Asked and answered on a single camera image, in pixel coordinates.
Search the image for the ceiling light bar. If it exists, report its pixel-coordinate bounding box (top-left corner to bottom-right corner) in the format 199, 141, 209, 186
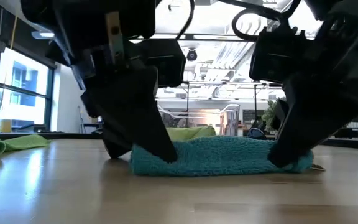
31, 30, 55, 40

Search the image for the lime green microfiber towel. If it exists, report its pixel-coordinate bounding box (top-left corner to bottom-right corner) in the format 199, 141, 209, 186
165, 125, 217, 142

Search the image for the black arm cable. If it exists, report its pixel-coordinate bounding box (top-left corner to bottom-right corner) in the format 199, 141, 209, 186
175, 0, 196, 40
231, 7, 301, 41

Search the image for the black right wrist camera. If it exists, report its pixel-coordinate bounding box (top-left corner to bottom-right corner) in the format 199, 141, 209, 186
249, 27, 307, 83

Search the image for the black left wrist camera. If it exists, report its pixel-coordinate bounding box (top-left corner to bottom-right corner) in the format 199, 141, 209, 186
140, 39, 186, 88

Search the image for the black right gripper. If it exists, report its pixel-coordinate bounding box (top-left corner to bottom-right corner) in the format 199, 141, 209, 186
267, 18, 358, 169

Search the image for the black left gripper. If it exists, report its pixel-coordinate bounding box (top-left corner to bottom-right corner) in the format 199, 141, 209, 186
70, 40, 179, 164

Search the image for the teal microfiber towel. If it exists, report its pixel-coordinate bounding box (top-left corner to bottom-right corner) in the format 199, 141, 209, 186
129, 136, 326, 177

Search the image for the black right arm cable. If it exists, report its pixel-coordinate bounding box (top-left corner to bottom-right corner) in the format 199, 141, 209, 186
231, 7, 301, 41

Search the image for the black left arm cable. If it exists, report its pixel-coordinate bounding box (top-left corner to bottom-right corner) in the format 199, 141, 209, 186
175, 0, 196, 40

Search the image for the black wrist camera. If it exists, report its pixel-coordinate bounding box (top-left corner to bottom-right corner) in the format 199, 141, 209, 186
140, 39, 186, 88
249, 27, 307, 83

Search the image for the yellow box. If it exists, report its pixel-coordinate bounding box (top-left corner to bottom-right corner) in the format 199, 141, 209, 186
0, 119, 13, 134

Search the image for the clear plastic basket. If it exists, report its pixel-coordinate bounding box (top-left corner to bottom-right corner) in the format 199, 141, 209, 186
157, 103, 241, 138

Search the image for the green potted plant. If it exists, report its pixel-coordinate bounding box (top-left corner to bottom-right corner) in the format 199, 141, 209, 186
261, 98, 287, 133

